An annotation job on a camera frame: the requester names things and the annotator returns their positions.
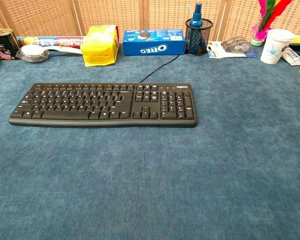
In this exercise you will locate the plastic wrap box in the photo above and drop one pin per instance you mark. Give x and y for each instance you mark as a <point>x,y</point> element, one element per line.
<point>49,40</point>

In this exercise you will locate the black mesh pen holder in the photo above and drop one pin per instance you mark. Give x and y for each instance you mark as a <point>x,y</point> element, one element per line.
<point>198,40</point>

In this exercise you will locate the yellow tissue pack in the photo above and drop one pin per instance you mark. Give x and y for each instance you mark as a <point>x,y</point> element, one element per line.
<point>101,46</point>

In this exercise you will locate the white paper cup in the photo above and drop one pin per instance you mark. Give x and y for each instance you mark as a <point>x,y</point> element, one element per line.
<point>275,47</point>

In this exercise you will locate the blue Oreo cookie box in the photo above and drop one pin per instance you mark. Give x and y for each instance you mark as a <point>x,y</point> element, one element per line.
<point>153,42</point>

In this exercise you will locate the colourful feather shuttlecock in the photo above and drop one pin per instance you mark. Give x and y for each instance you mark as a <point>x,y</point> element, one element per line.
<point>265,22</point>

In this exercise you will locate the blue spray bottle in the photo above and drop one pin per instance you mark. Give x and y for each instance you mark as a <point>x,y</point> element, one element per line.
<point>197,17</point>

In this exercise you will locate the blue table cloth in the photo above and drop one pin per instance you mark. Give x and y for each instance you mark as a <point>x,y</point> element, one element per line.
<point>149,162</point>

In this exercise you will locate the white toothpaste tube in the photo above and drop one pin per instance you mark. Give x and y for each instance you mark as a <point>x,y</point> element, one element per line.
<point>292,56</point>

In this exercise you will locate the luncheon meat tin can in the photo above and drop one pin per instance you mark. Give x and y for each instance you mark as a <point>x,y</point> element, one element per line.
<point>3,45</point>

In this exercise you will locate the correction tape blister pack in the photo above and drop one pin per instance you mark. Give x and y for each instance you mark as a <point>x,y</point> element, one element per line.
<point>233,47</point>

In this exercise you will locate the wooden lattice folding screen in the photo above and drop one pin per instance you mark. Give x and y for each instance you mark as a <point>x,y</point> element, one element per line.
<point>109,15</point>

